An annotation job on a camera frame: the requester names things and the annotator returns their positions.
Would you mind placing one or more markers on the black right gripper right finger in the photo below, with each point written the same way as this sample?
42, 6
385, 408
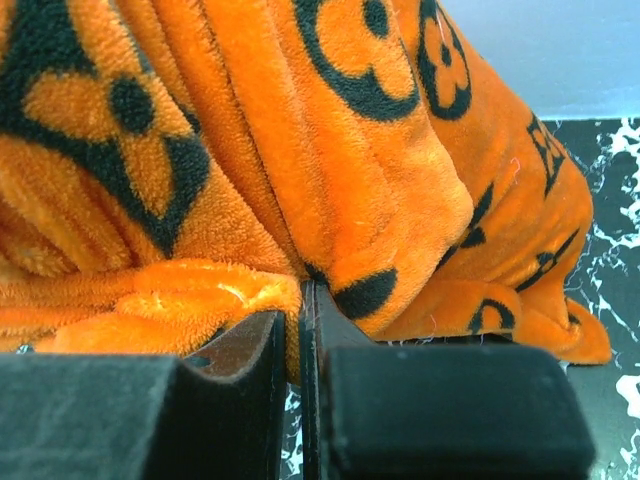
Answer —
321, 328

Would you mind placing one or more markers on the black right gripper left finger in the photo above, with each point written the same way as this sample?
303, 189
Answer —
222, 413

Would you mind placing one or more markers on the orange patterned plush pillowcase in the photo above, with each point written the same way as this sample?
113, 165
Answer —
169, 168

